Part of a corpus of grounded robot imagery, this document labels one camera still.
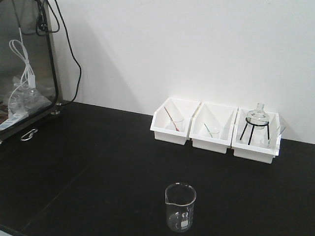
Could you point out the glass fronted cabinet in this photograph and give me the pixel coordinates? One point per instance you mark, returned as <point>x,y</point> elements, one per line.
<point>26,52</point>

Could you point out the plastic bag with glassware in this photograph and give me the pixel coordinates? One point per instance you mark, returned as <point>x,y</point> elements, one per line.
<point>22,98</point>

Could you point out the glass flask on stand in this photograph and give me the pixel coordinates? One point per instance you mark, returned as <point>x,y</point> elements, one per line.
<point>258,115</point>

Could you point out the right white storage bin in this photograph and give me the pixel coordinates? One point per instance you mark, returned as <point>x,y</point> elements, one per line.
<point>254,151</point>

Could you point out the middle white storage bin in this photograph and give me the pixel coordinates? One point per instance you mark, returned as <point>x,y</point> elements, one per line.
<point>213,115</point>

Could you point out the black wire tripod stand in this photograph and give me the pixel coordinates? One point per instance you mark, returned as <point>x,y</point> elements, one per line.
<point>254,126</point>

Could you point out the red pipette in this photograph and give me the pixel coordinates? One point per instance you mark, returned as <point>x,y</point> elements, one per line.
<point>176,128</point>

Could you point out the silver cabinet foot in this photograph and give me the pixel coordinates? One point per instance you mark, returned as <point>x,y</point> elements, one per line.
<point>56,109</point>

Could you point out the small beaker in bin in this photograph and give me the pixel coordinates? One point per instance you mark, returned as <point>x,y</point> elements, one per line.
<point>180,124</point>
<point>216,132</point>
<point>266,143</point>

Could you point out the white power strip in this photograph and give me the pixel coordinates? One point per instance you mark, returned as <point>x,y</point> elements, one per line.
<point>13,119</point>

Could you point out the small beaker in left bin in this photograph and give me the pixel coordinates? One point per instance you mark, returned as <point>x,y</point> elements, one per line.
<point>180,124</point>

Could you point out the small beaker in middle bin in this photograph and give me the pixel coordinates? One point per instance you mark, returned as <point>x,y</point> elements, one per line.
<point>216,132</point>

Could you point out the small beaker in right bin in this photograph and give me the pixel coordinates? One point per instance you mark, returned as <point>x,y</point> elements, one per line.
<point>266,143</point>

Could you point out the large empty glass beaker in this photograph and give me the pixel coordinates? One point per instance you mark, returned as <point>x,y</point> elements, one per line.
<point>179,200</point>

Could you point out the white storage bin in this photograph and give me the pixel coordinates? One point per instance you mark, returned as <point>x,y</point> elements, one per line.
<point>213,115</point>
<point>254,151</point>
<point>178,108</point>

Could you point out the left white storage bin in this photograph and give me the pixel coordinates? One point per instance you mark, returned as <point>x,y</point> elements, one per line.
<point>178,108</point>

